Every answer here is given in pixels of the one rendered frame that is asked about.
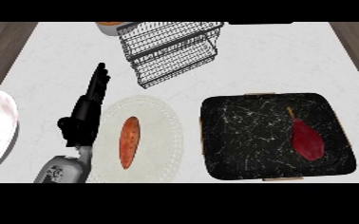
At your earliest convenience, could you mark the black marble tray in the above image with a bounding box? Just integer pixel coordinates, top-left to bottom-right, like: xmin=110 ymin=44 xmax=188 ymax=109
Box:
xmin=200 ymin=91 xmax=359 ymax=182

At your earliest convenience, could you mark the white round plate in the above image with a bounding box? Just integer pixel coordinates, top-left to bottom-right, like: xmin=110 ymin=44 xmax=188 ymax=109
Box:
xmin=0 ymin=89 xmax=21 ymax=165

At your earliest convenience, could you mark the orange sweet potato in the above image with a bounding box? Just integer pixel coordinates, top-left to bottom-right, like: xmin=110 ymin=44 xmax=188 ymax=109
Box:
xmin=119 ymin=116 xmax=142 ymax=171

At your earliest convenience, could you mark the pale bowl with orange content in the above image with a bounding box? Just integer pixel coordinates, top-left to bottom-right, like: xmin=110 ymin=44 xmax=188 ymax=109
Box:
xmin=96 ymin=21 xmax=138 ymax=38

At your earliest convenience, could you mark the white round placemat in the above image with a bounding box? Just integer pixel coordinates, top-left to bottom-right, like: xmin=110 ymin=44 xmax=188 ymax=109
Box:
xmin=86 ymin=94 xmax=185 ymax=184

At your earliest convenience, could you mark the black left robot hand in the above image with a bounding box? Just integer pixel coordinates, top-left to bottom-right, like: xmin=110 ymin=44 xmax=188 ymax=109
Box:
xmin=57 ymin=62 xmax=113 ymax=149

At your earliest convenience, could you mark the black wire tiered basket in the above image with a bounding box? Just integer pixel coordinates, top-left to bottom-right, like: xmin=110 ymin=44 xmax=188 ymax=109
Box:
xmin=117 ymin=21 xmax=226 ymax=89

